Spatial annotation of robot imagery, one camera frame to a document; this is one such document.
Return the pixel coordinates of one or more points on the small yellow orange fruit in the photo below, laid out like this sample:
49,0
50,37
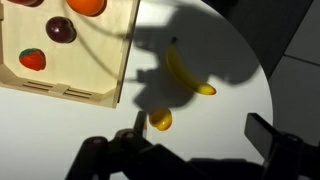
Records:
161,119

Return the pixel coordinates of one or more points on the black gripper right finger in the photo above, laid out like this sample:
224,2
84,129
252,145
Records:
260,130

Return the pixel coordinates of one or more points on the red tomato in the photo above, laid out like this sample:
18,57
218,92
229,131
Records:
23,2

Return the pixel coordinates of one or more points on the dark purple plum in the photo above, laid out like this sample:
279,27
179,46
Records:
60,30

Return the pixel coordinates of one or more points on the wooden crate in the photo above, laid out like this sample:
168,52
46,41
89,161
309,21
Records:
93,50

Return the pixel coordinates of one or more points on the yellow banana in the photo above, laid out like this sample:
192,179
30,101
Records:
181,71

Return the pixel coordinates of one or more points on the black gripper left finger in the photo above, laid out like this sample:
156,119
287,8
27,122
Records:
140,123

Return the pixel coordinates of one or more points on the red toy strawberry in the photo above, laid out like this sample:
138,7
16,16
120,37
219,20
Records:
32,60

